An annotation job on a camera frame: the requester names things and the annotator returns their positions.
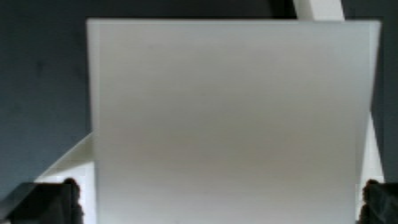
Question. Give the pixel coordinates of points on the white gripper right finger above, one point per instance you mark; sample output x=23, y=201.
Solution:
x=378, y=211

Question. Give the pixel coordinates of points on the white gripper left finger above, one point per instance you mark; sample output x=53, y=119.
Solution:
x=42, y=203

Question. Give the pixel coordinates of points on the white cabinet top block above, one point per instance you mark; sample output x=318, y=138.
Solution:
x=229, y=114

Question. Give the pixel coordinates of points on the white cabinet body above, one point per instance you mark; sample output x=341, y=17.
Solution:
x=74, y=164

